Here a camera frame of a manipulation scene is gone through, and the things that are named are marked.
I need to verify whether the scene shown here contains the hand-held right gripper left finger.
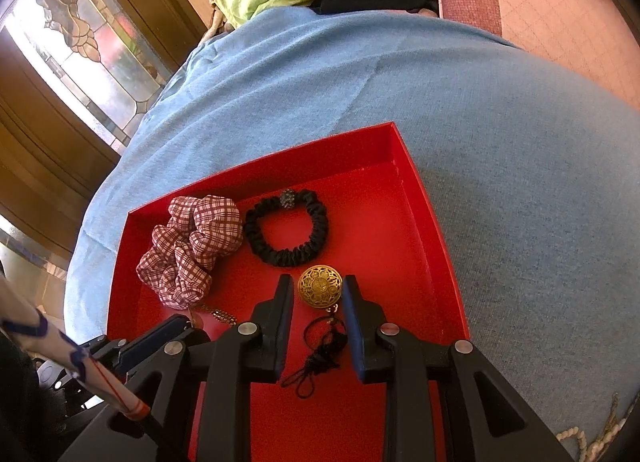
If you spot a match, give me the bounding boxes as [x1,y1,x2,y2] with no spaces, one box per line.
[57,273,296,462]

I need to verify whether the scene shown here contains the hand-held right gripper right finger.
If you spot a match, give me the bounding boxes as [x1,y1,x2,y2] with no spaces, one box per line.
[341,275,576,462]

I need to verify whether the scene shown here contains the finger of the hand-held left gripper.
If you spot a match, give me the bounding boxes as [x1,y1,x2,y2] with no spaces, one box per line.
[117,315,211,384]
[75,335,129,369]

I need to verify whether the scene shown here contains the round gold pendant black cord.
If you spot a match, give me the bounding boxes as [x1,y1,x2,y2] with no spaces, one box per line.
[281,265,349,399]

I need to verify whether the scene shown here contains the gold tag pendant with chain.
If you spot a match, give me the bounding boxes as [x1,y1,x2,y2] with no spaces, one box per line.
[189,309,237,330]

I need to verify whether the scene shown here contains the red tray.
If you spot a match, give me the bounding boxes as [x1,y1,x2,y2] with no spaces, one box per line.
[106,121,471,462]

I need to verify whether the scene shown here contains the small black beaded scrunchie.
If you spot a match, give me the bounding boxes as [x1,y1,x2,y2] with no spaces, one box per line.
[243,188,329,268]

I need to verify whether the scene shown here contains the red plaid scrunchie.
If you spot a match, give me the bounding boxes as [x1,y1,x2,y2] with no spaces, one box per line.
[136,195,244,309]

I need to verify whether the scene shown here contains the blue blanket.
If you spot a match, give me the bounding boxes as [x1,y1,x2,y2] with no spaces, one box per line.
[62,7,640,462]

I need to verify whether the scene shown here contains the stained glass window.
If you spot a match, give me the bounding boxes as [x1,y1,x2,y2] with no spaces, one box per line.
[5,0,166,153]

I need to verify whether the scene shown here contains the pink checkered sheet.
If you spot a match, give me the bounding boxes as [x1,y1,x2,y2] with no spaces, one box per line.
[435,0,640,113]

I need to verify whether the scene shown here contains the white wrapped cable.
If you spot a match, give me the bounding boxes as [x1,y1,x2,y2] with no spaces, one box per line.
[0,269,188,462]

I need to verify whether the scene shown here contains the wooden door frame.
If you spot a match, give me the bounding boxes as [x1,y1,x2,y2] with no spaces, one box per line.
[0,0,221,243]

